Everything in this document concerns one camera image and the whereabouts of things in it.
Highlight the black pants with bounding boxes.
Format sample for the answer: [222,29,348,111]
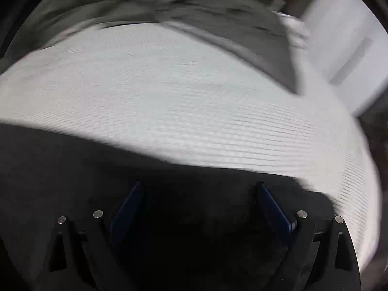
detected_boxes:
[0,122,336,291]

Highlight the white honeycomb mattress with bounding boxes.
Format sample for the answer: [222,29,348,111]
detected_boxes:
[1,24,381,269]

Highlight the white crumpled bedsheet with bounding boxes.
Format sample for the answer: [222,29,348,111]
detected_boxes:
[273,11,310,49]

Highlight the dark grey duvet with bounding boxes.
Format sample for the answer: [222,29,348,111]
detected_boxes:
[1,0,298,93]

